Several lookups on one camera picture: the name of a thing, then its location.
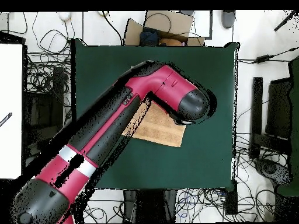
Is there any tan terry towel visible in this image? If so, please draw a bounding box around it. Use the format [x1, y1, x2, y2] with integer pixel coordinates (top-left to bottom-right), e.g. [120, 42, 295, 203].
[121, 100, 187, 148]

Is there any dark green table cloth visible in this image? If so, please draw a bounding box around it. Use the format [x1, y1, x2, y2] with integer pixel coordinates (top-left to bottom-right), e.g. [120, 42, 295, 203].
[71, 38, 240, 190]

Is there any orange cloth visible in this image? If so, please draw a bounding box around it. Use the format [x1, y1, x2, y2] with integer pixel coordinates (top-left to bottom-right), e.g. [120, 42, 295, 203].
[158, 37, 183, 47]

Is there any dark blue cloth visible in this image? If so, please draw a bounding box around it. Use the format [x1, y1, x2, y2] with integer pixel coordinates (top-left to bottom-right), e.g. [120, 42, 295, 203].
[139, 27, 161, 47]

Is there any brown cardboard box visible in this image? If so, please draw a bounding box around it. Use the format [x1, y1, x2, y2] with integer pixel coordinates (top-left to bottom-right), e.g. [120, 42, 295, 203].
[123, 10, 206, 47]

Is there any black upright bar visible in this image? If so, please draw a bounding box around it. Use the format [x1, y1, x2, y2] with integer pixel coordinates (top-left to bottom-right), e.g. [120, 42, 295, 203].
[249, 76, 263, 159]

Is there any black power strip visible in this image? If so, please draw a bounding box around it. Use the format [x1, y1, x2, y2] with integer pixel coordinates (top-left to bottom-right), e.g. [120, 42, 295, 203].
[224, 179, 238, 215]

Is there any black stand foot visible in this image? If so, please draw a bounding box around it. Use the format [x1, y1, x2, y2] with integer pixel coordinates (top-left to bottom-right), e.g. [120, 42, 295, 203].
[253, 157, 293, 187]

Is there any black chair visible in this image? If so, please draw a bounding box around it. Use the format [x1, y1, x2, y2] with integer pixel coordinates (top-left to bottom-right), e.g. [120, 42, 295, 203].
[266, 78, 293, 141]

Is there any black power adaptor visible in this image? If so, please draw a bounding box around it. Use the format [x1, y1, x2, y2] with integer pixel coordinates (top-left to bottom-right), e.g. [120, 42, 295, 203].
[251, 54, 272, 64]

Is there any black pen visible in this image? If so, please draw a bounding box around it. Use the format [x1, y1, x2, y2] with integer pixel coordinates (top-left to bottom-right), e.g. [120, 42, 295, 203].
[0, 112, 13, 128]

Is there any dark green cloth cover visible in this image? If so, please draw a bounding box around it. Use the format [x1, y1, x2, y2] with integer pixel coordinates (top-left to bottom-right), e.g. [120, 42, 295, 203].
[276, 54, 299, 197]

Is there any black rod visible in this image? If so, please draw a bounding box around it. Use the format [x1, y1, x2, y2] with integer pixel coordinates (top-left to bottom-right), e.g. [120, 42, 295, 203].
[273, 9, 299, 32]

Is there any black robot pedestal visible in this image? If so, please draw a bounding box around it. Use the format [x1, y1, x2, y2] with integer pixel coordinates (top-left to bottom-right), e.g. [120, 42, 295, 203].
[122, 189, 178, 223]

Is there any black cable tangle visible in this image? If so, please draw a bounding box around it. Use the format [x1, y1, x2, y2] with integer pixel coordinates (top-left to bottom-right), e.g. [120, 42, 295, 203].
[23, 11, 77, 94]
[175, 130, 290, 222]

